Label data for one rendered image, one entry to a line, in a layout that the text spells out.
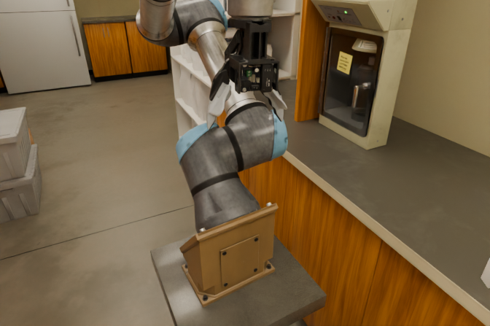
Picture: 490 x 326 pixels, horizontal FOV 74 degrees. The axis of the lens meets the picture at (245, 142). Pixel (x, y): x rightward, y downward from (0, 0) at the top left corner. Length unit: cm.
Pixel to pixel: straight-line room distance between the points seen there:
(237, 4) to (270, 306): 61
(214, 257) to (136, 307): 136
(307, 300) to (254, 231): 20
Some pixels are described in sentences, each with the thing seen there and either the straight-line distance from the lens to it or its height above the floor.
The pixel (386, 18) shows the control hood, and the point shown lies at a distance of 128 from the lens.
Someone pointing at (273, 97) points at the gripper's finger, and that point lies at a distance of 64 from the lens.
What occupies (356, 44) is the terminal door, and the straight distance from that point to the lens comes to 139.
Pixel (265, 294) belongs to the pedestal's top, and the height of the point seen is 94.
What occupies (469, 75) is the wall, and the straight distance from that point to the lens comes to 164.
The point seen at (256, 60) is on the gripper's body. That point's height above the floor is 146.
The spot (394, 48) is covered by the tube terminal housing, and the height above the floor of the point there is 135.
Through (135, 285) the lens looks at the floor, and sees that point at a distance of 214.
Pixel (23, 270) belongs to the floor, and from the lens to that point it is 250.
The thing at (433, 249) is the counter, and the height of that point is 94.
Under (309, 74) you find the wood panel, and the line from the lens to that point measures 159.
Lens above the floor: 158
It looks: 27 degrees down
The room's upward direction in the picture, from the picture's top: straight up
